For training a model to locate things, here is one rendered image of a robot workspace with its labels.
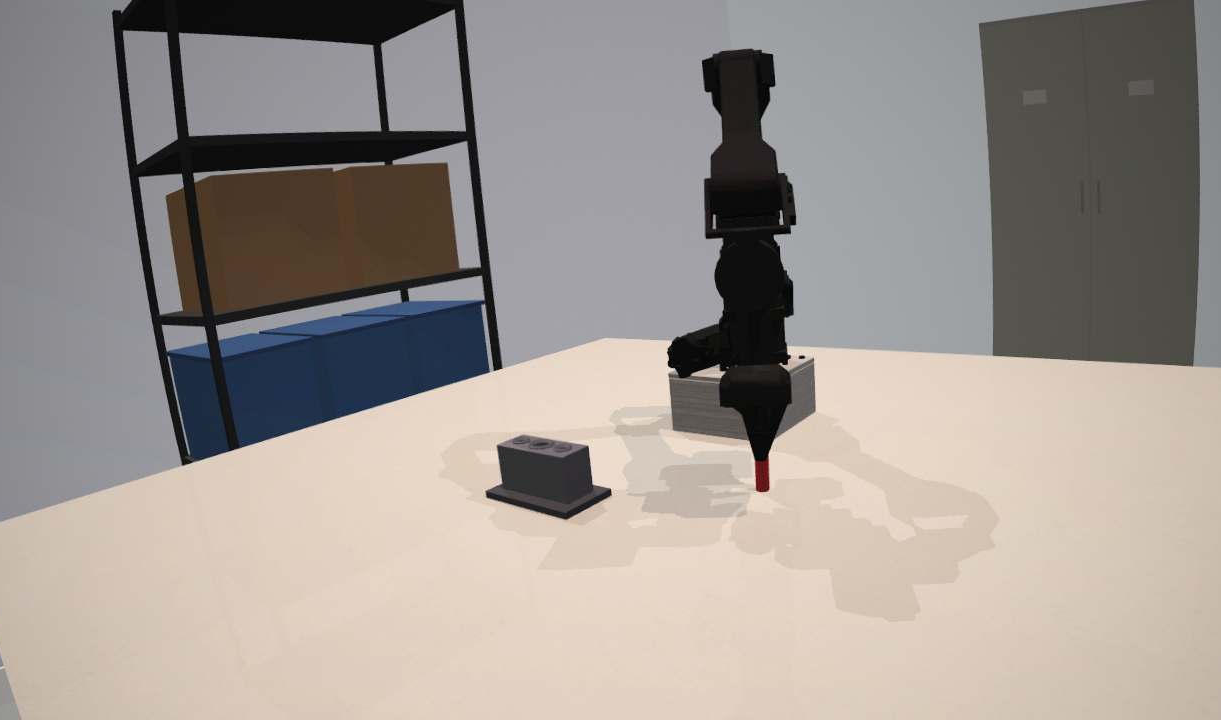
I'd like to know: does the red peg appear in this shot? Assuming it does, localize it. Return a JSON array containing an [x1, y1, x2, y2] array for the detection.
[[755, 454, 770, 492]]

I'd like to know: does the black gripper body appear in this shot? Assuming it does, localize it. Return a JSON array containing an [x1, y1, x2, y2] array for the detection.
[[719, 294, 792, 408]]

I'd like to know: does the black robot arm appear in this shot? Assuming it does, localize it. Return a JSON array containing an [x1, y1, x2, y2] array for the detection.
[[667, 49, 796, 380]]

